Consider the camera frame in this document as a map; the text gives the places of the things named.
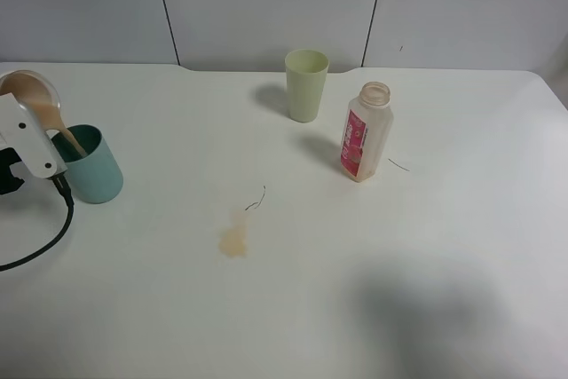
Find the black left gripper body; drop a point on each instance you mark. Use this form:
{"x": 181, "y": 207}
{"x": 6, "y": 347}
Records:
{"x": 8, "y": 182}

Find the clear cup with blue sleeve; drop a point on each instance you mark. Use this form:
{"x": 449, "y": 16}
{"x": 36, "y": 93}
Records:
{"x": 37, "y": 95}

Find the plastic bottle with pink label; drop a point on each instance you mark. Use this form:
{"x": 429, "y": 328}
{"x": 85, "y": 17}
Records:
{"x": 368, "y": 123}

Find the teal plastic cup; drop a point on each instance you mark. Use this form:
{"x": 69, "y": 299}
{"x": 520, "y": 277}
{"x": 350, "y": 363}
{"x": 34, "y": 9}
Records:
{"x": 96, "y": 177}

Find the pale yellow plastic cup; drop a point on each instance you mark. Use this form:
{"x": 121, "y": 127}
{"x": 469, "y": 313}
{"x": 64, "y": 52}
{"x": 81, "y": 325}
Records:
{"x": 306, "y": 72}

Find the curly black thread on table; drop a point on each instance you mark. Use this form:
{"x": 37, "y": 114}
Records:
{"x": 256, "y": 204}

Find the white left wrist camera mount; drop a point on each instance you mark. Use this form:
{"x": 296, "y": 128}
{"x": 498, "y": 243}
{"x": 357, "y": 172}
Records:
{"x": 21, "y": 132}

